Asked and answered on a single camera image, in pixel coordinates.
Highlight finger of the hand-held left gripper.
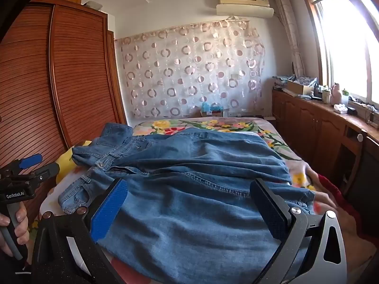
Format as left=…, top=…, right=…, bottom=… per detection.
left=0, top=153, right=43, bottom=178
left=27, top=162, right=60, bottom=184

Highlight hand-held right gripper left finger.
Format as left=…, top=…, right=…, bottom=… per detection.
left=31, top=178, right=128, bottom=284

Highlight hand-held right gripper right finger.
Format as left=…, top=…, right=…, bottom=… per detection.
left=249, top=178, right=347, bottom=284

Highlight blue denim pants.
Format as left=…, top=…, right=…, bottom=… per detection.
left=58, top=123, right=316, bottom=284

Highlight person's left hand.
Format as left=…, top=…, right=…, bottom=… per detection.
left=0, top=205, right=30, bottom=258

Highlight yellow plush toy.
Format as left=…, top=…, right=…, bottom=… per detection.
left=55, top=140, right=93, bottom=184

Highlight red blanket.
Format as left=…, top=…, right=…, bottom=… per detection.
left=318, top=174, right=366, bottom=244

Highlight floral blanket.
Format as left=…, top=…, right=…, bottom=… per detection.
left=132, top=116, right=336, bottom=213

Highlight brown slatted wooden wardrobe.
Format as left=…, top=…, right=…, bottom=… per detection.
left=0, top=1, right=128, bottom=213

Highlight long wooden cabinet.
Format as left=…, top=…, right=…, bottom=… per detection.
left=272, top=89, right=379, bottom=199

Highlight cardboard box with blue bags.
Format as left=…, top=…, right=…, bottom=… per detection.
left=200, top=102, right=224, bottom=118

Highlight open cardboard box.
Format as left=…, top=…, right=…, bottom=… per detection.
left=286, top=80, right=312, bottom=96

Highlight patterned flat box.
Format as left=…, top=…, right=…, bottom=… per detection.
left=272, top=75, right=318, bottom=87

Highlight wooden-framed window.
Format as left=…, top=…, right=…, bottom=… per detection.
left=298, top=0, right=379, bottom=107

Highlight white air deflector panel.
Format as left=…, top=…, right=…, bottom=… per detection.
left=216, top=4, right=275, bottom=18

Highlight circle-patterned sheer wall curtain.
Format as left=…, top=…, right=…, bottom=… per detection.
left=117, top=20, right=266, bottom=119

